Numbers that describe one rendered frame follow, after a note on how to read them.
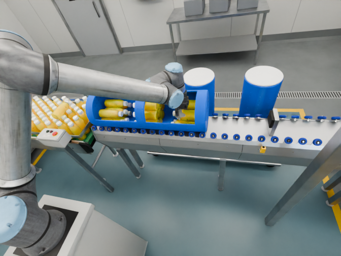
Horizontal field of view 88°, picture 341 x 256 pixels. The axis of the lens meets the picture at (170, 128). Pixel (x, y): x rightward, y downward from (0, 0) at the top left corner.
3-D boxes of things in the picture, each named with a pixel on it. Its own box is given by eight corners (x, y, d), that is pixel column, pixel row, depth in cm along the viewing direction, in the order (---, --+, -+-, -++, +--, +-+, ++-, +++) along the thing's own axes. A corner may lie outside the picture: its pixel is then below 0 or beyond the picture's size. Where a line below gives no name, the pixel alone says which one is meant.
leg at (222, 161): (223, 191, 189) (226, 161, 142) (217, 190, 191) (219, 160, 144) (223, 186, 192) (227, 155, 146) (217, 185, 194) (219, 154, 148)
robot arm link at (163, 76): (151, 87, 83) (173, 75, 87) (140, 77, 90) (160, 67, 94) (156, 102, 90) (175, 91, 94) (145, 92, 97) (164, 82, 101)
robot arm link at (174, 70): (160, 66, 93) (175, 58, 96) (164, 86, 102) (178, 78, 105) (170, 72, 87) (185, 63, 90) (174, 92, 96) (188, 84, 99)
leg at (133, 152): (143, 168, 225) (125, 139, 178) (139, 168, 226) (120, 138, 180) (144, 164, 228) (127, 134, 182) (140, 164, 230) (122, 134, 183)
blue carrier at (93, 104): (206, 140, 122) (204, 114, 99) (99, 132, 146) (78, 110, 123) (209, 108, 137) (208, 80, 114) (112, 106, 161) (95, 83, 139)
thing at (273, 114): (273, 136, 116) (279, 120, 104) (266, 135, 117) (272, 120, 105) (271, 125, 122) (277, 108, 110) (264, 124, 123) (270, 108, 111)
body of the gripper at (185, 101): (187, 110, 109) (185, 95, 100) (174, 110, 112) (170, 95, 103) (189, 102, 114) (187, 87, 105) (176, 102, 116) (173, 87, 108)
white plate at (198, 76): (188, 66, 170) (188, 67, 170) (178, 84, 154) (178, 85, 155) (217, 68, 159) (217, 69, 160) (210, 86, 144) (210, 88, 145)
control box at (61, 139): (65, 148, 133) (56, 139, 125) (44, 146, 138) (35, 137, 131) (72, 137, 139) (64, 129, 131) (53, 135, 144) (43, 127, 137)
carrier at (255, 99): (266, 144, 199) (249, 128, 218) (292, 78, 134) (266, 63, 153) (244, 154, 196) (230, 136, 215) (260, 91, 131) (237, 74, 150)
